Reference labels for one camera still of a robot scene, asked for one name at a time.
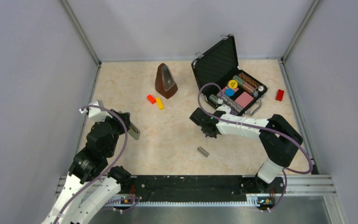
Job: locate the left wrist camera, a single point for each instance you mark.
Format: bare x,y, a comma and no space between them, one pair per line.
95,114

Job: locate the blue poker chip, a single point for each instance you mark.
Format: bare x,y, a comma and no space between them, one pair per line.
229,92

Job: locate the black poker chip case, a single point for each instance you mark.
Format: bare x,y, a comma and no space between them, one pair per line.
219,65

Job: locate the aluminium frame rail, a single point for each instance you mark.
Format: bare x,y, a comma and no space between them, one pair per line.
294,185

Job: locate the brown metronome with clear cover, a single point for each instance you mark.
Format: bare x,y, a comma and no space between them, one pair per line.
165,84

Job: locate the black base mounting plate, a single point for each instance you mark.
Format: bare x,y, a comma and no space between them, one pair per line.
198,188

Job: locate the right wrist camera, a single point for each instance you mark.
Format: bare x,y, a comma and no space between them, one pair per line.
224,108

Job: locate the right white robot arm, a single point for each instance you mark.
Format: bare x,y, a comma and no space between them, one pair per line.
279,139

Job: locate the beige battery cover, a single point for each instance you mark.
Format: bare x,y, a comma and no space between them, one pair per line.
203,152

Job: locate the orange toy block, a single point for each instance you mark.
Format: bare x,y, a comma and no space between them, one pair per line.
151,99

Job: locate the red toy block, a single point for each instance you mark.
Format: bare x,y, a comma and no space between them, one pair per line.
280,95

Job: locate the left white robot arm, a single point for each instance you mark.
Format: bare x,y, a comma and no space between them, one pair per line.
90,182

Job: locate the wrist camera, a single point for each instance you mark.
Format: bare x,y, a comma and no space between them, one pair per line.
224,108
95,114

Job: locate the beige remote control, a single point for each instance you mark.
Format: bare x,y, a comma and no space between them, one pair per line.
133,131

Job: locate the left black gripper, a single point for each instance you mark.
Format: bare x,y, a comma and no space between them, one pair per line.
125,116

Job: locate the yellow toy block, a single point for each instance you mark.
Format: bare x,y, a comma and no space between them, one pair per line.
159,103

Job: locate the yellow big blind chip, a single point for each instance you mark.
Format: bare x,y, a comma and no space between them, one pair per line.
232,84

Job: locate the red playing card deck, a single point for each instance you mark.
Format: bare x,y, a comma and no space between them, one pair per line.
244,99

